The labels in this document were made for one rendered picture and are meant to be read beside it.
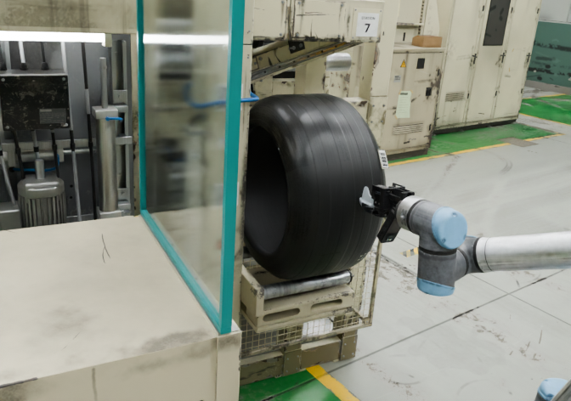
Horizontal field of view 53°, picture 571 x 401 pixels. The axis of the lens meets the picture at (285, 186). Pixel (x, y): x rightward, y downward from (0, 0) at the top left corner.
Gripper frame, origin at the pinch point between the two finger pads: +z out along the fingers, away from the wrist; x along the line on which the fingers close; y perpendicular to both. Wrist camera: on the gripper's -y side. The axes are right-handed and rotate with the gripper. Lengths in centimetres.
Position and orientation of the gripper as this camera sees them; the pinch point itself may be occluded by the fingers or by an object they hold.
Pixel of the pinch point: (363, 201)
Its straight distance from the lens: 167.0
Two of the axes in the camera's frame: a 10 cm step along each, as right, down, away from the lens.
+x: -8.9, 0.9, -4.5
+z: -4.6, -2.1, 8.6
